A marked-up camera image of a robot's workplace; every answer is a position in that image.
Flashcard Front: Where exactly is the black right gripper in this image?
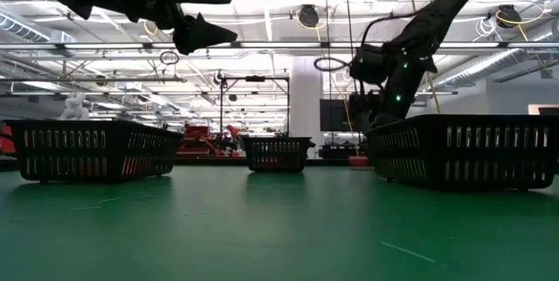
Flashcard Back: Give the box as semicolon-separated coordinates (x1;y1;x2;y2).
348;39;438;133

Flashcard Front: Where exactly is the black hanging cable loop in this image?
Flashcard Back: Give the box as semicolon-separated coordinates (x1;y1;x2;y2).
158;50;181;66

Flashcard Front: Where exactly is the silver ventilation duct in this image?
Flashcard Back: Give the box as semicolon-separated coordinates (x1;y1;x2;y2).
0;12;78;58
430;23;559;93

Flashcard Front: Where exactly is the black slotted plastic basket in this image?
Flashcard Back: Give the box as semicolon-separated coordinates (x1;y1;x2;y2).
364;113;559;192
241;135;316;174
7;119;184;184

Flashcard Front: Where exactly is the red storage bin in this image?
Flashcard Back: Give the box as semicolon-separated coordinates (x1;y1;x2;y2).
0;123;17;156

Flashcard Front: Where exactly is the thin black hanging cable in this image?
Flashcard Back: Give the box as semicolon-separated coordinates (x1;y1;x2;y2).
324;0;332;134

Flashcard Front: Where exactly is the red workshop equipment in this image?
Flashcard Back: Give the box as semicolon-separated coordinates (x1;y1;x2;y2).
176;124;242;159

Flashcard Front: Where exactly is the white sculpted figure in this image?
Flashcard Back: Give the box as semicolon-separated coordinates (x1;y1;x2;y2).
59;92;91;120

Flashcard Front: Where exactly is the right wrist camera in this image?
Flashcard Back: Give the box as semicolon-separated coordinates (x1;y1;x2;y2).
349;44;388;85

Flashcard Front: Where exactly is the green table mat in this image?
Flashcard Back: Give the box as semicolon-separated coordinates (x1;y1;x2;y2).
0;158;559;281

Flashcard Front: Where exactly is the white building column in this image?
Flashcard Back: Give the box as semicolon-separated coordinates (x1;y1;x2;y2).
289;56;324;160

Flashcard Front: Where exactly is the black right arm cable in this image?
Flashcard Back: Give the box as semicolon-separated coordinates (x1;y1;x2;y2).
313;10;423;73

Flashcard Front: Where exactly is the black metal gantry frame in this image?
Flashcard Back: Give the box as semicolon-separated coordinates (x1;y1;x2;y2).
219;74;291;139

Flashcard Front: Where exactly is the white coiled cable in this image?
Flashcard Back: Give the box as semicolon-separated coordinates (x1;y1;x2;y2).
473;17;497;42

